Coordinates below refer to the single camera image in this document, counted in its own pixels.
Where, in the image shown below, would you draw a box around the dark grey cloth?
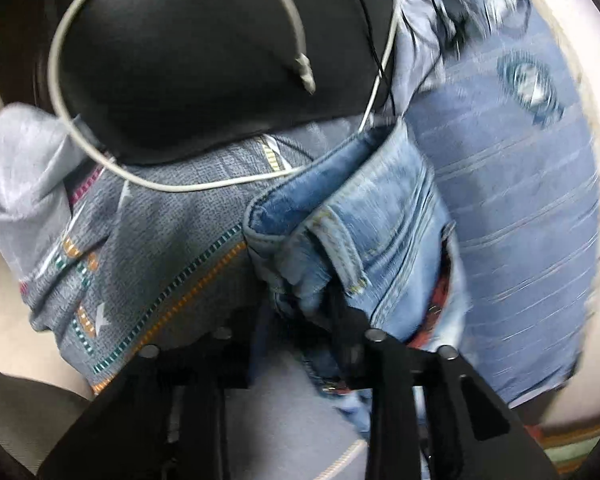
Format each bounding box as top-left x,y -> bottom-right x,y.
0,367 -> 96,471

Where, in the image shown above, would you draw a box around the white cable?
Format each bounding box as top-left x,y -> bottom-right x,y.
47,0 -> 401,193

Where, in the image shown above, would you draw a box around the grey printed bed sheet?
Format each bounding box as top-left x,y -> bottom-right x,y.
0,102 -> 376,480

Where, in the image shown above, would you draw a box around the blue denim pants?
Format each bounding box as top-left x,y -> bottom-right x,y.
242,117 -> 473,441

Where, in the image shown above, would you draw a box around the light striped cloth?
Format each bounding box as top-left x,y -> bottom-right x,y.
390,0 -> 486,126

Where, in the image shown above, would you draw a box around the blue plaid quilt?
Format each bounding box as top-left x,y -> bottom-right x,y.
405,0 -> 600,406

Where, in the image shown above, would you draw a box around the striped rug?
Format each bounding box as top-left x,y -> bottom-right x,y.
525,420 -> 600,476

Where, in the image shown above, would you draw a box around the black cable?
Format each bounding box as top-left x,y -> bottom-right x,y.
342,0 -> 476,121

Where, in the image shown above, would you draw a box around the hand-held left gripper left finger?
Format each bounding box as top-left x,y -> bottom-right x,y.
37,327 -> 253,480

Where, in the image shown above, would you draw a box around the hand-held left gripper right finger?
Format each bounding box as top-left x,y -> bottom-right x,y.
330,280 -> 561,480

